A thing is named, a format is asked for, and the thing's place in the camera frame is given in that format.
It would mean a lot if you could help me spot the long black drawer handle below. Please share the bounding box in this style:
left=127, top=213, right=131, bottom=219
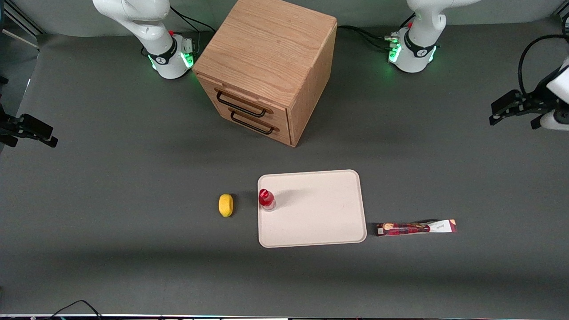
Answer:
left=216, top=90, right=268, bottom=118

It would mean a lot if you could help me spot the black cable at table edge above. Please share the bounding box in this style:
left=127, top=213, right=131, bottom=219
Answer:
left=44, top=300, right=103, bottom=320

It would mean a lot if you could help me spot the aluminium frame rail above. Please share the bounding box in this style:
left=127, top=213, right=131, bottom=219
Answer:
left=0, top=0, right=45, bottom=49

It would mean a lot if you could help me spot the small red-capped bottle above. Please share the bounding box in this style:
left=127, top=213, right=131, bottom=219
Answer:
left=259, top=188, right=276, bottom=212

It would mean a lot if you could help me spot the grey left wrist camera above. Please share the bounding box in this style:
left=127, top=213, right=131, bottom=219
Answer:
left=531, top=109, right=569, bottom=132

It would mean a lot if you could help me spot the yellow lemon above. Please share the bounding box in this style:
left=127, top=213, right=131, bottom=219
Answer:
left=218, top=193, right=234, bottom=218

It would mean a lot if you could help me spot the short black drawer handle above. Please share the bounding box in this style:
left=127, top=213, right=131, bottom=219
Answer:
left=230, top=111, right=275, bottom=135

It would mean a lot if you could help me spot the wooden drawer cabinet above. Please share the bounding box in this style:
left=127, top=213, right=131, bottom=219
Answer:
left=192, top=0, right=338, bottom=148

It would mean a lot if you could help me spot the black left base cable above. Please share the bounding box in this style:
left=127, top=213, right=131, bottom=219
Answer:
left=337, top=25, right=401, bottom=52

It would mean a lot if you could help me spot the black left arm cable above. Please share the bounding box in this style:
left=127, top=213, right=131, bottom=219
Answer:
left=517, top=35, right=569, bottom=96

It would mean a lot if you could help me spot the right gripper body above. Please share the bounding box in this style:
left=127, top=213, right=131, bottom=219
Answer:
left=0, top=104, right=20, bottom=136

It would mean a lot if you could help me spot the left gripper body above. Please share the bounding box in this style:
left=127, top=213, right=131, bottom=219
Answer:
left=536, top=67, right=569, bottom=109

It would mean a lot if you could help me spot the beige rectangular tray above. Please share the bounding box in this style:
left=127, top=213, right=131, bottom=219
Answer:
left=257, top=169, right=368, bottom=248

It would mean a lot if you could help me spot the black base cable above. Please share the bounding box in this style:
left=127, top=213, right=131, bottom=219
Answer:
left=337, top=25, right=401, bottom=52
left=169, top=6, right=216, bottom=53

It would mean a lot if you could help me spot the red cookie box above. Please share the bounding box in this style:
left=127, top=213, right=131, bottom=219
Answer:
left=376, top=219, right=457, bottom=237

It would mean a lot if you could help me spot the black right base cable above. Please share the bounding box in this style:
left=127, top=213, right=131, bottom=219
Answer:
left=169, top=6, right=216, bottom=53

